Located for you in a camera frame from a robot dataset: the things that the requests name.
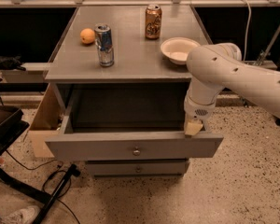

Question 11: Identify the grey drawer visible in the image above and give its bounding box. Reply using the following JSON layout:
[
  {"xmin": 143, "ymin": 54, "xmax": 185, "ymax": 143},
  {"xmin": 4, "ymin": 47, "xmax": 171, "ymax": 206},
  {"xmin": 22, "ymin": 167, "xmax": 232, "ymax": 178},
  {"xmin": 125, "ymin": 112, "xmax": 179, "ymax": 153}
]
[
  {"xmin": 46, "ymin": 84, "xmax": 223, "ymax": 161},
  {"xmin": 86, "ymin": 159, "xmax": 189, "ymax": 176}
]

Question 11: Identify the white hanging cable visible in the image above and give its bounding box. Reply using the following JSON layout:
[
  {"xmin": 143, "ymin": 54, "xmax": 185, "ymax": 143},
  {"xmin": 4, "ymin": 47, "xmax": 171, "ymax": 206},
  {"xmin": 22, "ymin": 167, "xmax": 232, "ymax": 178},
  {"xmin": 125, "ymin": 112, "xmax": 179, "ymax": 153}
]
[{"xmin": 238, "ymin": 0, "xmax": 253, "ymax": 63}]

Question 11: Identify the white paper bowl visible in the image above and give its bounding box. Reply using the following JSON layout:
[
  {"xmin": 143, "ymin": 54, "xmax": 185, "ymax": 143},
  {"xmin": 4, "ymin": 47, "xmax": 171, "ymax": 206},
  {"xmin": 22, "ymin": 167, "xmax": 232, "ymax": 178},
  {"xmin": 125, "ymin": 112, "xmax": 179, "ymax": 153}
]
[{"xmin": 161, "ymin": 37, "xmax": 200, "ymax": 65}]

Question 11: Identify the brown gold drink can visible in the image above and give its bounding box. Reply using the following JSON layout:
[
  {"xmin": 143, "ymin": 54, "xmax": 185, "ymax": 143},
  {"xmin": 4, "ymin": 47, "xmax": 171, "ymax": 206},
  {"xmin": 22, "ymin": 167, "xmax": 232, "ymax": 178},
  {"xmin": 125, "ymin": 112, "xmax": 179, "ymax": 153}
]
[{"xmin": 145, "ymin": 5, "xmax": 162, "ymax": 39}]

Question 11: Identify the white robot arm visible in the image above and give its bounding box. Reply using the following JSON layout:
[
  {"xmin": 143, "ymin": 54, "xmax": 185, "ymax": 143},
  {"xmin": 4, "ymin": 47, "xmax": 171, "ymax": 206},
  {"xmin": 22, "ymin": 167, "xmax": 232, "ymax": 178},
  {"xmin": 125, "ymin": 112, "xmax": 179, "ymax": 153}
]
[{"xmin": 184, "ymin": 43, "xmax": 280, "ymax": 135}]

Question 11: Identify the blue silver drink can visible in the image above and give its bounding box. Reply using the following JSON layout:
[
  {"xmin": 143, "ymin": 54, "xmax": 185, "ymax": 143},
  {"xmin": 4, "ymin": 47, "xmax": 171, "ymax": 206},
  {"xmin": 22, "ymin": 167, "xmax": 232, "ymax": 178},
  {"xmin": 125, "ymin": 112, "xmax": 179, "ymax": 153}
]
[{"xmin": 94, "ymin": 23, "xmax": 114, "ymax": 67}]

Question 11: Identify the grey bottom drawer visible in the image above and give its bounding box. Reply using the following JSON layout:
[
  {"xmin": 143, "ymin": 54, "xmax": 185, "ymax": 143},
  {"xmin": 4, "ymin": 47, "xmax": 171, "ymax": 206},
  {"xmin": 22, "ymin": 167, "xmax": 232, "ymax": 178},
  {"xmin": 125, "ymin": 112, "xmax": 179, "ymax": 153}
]
[{"xmin": 86, "ymin": 159, "xmax": 189, "ymax": 176}]

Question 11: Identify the orange fruit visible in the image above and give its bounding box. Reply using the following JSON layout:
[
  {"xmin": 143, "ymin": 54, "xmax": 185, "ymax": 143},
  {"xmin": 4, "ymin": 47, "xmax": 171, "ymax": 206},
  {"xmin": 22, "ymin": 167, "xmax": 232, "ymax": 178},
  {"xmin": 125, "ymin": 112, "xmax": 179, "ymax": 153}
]
[{"xmin": 80, "ymin": 28, "xmax": 95, "ymax": 45}]

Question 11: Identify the grey top drawer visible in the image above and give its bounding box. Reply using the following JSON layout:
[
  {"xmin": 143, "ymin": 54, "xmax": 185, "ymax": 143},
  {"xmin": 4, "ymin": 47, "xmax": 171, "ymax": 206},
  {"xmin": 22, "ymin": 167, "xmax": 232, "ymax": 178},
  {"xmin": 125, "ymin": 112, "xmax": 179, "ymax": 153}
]
[{"xmin": 46, "ymin": 84, "xmax": 223, "ymax": 161}]

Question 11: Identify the grey drawer cabinet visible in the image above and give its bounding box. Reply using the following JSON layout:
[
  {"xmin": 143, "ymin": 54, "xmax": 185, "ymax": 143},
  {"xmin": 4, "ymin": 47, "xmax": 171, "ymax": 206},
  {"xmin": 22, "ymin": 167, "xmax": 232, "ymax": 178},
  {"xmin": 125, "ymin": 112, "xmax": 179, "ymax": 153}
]
[{"xmin": 44, "ymin": 5, "xmax": 226, "ymax": 177}]

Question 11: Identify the black floor cable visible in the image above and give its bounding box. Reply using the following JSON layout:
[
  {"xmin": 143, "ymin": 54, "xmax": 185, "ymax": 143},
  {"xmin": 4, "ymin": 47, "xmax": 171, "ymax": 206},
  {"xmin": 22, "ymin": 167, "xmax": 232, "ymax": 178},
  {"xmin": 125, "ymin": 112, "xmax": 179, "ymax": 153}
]
[{"xmin": 5, "ymin": 148, "xmax": 82, "ymax": 224}]

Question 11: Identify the cardboard box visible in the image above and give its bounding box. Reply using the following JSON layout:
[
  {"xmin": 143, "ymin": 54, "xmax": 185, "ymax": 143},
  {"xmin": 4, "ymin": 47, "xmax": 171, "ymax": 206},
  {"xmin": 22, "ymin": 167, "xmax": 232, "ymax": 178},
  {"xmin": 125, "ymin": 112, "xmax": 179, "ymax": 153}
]
[{"xmin": 28, "ymin": 84, "xmax": 62, "ymax": 158}]

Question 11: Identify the black stand with base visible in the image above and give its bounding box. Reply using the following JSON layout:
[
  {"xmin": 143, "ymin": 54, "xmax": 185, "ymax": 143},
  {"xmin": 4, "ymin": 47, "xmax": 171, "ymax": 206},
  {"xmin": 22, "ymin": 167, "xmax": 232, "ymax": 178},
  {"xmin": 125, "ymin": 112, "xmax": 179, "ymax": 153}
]
[{"xmin": 0, "ymin": 105, "xmax": 80, "ymax": 224}]

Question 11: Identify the white sneaker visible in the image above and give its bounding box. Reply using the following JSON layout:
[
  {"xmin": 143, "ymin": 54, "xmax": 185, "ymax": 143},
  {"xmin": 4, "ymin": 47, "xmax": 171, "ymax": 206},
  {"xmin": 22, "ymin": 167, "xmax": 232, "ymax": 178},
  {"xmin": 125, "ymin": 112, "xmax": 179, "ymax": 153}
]
[{"xmin": 0, "ymin": 205, "xmax": 40, "ymax": 224}]

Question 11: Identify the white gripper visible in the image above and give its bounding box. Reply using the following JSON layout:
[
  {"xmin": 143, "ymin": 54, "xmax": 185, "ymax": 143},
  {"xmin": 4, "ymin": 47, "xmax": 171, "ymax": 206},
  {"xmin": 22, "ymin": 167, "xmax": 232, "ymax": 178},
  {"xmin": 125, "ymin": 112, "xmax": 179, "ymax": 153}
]
[{"xmin": 184, "ymin": 77, "xmax": 223, "ymax": 136}]

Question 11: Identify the black bag on ledge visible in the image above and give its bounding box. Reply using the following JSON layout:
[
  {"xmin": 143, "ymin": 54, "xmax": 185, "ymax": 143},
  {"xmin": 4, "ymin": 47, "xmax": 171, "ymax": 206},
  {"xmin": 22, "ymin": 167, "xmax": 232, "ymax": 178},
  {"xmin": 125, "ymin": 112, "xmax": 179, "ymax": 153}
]
[{"xmin": 0, "ymin": 56, "xmax": 26, "ymax": 71}]

